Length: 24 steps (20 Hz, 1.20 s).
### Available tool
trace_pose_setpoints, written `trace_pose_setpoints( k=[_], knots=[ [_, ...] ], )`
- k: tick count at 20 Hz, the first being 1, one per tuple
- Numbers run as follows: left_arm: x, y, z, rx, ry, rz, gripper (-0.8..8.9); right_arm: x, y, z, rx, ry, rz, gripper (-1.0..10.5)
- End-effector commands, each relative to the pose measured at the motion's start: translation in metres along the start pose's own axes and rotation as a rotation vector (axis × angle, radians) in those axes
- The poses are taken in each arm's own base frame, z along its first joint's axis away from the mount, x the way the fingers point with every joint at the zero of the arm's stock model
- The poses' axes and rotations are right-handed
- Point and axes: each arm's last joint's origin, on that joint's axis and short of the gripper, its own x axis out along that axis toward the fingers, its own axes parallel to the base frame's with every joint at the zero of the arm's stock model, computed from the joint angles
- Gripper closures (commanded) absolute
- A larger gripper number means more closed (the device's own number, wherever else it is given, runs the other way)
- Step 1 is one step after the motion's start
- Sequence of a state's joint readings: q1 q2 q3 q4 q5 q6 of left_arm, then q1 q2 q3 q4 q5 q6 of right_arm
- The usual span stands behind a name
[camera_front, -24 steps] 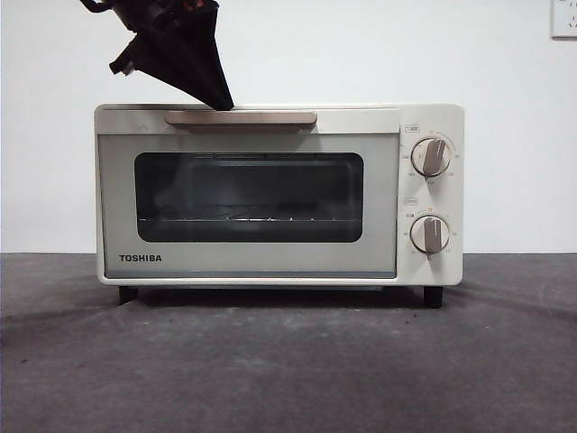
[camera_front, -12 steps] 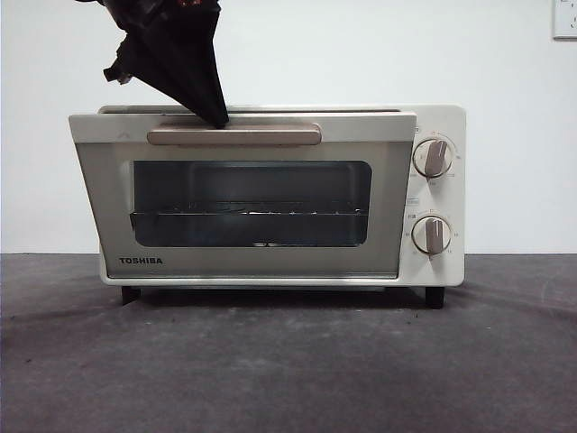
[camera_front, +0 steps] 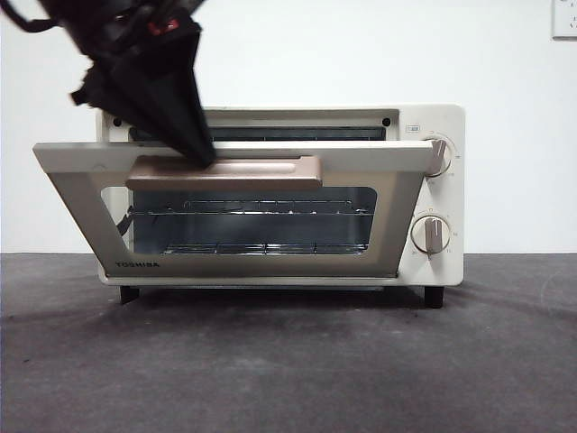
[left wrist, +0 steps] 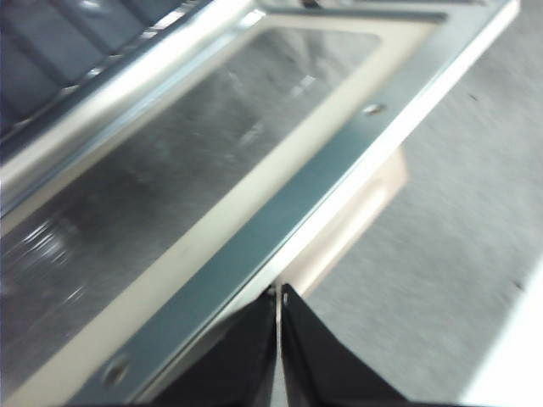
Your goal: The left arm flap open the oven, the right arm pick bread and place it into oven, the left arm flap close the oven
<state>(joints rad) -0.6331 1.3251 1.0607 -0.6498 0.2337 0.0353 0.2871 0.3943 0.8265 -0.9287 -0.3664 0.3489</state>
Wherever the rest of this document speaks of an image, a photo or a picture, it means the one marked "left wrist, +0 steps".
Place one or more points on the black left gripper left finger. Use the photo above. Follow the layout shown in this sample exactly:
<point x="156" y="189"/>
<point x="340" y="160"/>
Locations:
<point x="237" y="364"/>

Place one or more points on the cream Toshiba toaster oven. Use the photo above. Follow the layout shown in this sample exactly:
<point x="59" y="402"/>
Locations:
<point x="42" y="42"/>

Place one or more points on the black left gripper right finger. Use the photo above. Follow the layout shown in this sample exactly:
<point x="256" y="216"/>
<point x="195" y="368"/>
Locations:
<point x="322" y="364"/>

